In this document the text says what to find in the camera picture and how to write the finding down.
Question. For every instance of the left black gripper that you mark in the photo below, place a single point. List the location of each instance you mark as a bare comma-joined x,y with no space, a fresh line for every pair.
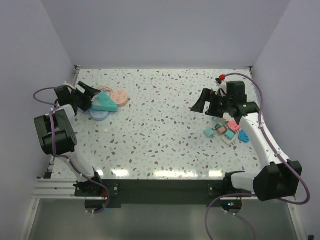
90,92

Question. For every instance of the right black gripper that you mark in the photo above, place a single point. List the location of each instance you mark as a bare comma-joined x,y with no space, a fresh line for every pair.
206,96

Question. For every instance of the teal triangular power strip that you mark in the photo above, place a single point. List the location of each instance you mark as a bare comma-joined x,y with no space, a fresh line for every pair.
103,102

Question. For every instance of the blue round power strip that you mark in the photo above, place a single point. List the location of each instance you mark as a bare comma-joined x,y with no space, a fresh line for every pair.
98,115

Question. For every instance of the light green plug adapter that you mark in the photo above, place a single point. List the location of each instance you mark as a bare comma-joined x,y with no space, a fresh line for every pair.
218,125

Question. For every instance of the brownish pink plug adapter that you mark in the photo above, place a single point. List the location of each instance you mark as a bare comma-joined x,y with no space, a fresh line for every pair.
222,130

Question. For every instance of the pink round power strip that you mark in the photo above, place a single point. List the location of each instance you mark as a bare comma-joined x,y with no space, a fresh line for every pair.
120,97

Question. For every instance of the teal green plug adapter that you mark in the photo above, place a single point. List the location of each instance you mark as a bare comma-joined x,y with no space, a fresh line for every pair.
229,134

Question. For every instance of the blue square plug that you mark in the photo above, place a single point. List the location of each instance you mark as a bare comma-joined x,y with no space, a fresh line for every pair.
243,137

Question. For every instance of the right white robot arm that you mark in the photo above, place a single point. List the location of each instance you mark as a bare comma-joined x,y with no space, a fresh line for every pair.
279,176

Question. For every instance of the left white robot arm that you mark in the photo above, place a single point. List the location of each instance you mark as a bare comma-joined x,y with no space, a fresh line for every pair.
57,136

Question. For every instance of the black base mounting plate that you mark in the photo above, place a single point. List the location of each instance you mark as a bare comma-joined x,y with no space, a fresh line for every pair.
151,192

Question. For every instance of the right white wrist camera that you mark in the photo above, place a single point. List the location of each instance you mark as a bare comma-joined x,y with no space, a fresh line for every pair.
222,86

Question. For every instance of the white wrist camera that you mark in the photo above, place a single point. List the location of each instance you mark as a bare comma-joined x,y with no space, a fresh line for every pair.
69,85
222,86

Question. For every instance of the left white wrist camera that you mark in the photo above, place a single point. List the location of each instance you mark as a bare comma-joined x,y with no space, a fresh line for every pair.
69,85

